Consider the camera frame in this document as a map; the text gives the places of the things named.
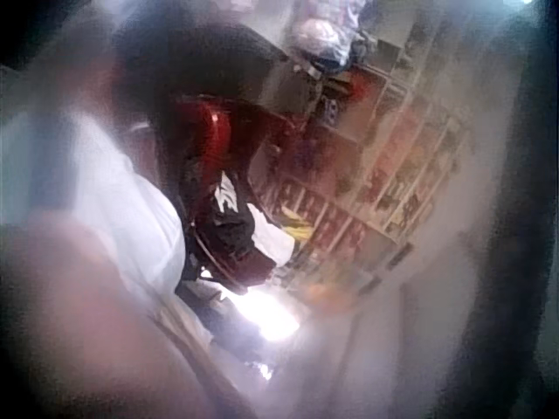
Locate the clear plastic bag of goods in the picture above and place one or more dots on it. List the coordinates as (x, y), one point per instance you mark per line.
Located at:
(323, 35)

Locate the red and black bag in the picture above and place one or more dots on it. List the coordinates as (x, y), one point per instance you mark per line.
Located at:
(218, 144)

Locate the shelf of printed packets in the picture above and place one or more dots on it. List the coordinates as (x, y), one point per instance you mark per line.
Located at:
(393, 174)

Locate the large black bag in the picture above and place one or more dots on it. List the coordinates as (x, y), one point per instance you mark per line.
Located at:
(196, 61)

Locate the white cloth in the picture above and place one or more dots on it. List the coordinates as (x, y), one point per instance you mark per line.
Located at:
(271, 238)

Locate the yellow packet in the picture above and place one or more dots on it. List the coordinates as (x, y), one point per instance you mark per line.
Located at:
(297, 227)

